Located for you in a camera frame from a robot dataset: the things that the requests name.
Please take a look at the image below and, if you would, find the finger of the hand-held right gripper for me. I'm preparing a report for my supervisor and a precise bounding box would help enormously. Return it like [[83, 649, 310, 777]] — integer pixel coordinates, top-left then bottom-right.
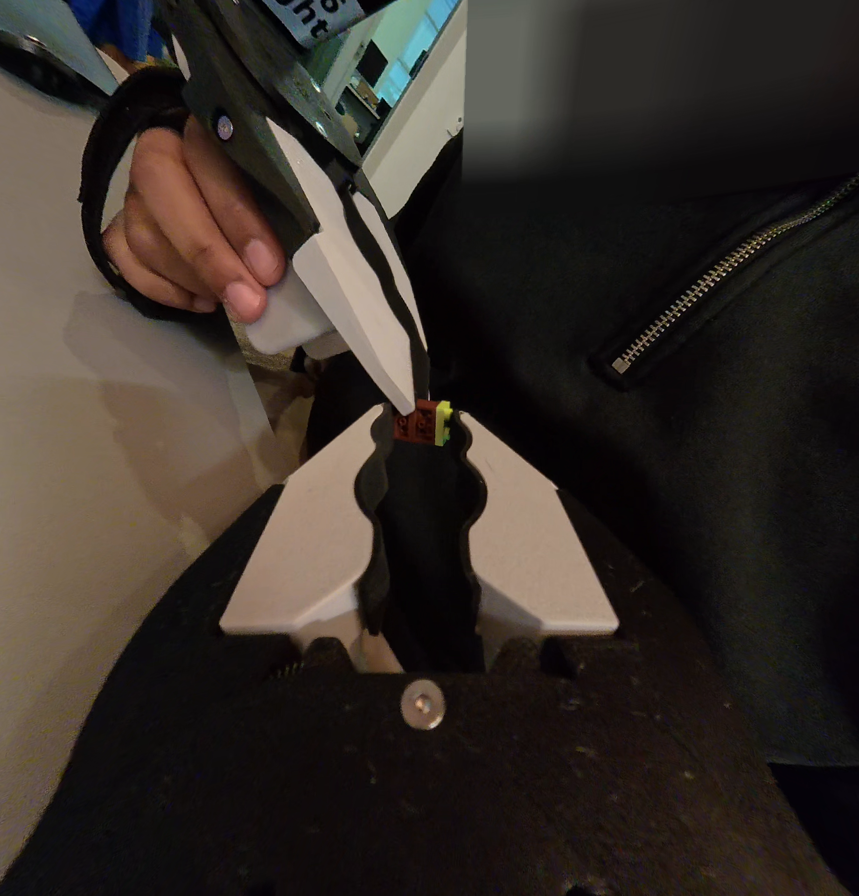
[[345, 183, 433, 403], [267, 118, 419, 415]]

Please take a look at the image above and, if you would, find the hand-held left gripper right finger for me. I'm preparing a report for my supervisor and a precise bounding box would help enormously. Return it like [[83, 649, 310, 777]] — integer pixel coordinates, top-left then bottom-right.
[[457, 412, 621, 655]]

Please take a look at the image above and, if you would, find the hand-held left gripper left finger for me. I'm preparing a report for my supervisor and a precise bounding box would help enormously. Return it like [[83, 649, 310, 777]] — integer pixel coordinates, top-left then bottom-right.
[[219, 402, 402, 655]]

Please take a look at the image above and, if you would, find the small brown and lime brick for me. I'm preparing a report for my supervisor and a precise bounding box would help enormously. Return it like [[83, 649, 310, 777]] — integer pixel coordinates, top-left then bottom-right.
[[393, 399, 453, 449]]

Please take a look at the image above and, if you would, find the person's right hand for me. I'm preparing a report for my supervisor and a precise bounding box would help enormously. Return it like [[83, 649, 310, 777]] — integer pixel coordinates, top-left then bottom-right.
[[102, 115, 288, 324]]

